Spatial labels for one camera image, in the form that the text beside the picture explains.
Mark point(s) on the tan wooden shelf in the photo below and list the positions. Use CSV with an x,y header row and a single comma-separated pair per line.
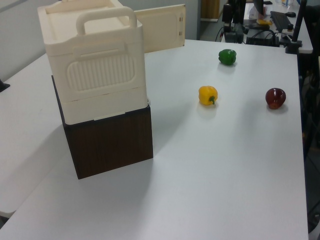
x,y
210,10

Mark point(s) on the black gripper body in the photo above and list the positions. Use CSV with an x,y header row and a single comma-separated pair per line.
x,y
227,13

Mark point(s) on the small black knob device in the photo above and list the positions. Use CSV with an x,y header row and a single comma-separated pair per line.
x,y
290,27

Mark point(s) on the black computer mouse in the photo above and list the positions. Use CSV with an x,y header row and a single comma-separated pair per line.
x,y
291,14

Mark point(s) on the cream cabinet door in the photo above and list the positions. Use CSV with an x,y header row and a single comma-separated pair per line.
x,y
160,30

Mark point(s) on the red bell pepper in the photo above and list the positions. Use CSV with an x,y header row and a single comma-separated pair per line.
x,y
275,98

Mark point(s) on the yellow object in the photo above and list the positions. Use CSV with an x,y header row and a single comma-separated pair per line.
x,y
264,22

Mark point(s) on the black keyboard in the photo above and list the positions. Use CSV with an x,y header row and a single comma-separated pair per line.
x,y
279,21

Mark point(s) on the black camera device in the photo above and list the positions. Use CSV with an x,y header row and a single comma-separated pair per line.
x,y
233,35

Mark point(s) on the dark wood box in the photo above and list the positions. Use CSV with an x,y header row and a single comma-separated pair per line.
x,y
112,145

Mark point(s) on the green bell pepper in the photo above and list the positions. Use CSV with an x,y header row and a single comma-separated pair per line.
x,y
227,57

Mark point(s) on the black pole with clamp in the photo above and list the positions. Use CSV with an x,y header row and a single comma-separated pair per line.
x,y
298,22

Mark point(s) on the black electronics box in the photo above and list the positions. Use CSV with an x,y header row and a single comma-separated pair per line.
x,y
262,38

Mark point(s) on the black clamp bracket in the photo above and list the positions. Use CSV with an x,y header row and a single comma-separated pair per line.
x,y
3,86

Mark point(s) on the yellow bell pepper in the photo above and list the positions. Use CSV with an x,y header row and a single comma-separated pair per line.
x,y
206,95

